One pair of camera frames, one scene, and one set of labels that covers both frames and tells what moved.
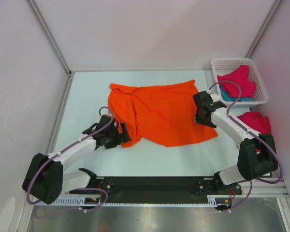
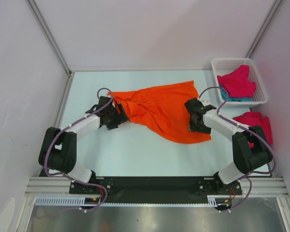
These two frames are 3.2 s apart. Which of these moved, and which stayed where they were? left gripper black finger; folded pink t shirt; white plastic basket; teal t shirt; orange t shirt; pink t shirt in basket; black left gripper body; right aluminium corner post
Moved: black left gripper body; orange t shirt; left gripper black finger
Stayed: folded pink t shirt; right aluminium corner post; white plastic basket; pink t shirt in basket; teal t shirt
